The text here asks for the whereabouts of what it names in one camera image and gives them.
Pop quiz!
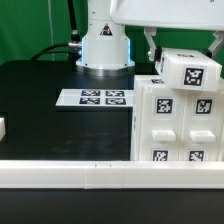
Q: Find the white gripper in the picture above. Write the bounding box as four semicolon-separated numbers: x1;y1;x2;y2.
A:
110;0;224;62

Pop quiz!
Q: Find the white cabinet top block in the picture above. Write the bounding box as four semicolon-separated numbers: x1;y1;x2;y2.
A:
155;48;222;92

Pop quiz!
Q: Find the white cabinet body box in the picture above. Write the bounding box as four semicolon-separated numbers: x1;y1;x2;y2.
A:
130;75;224;162

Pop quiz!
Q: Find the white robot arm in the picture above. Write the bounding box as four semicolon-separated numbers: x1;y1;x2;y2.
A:
81;0;224;72

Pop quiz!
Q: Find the white left fence piece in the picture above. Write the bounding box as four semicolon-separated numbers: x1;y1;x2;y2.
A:
0;117;6;141

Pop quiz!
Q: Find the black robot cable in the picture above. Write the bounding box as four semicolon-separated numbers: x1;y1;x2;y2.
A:
31;0;83;62

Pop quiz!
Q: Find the white marker base plate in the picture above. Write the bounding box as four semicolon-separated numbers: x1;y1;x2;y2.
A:
56;89;133;107

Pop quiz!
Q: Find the white front fence rail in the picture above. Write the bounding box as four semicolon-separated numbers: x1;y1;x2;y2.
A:
0;160;224;189

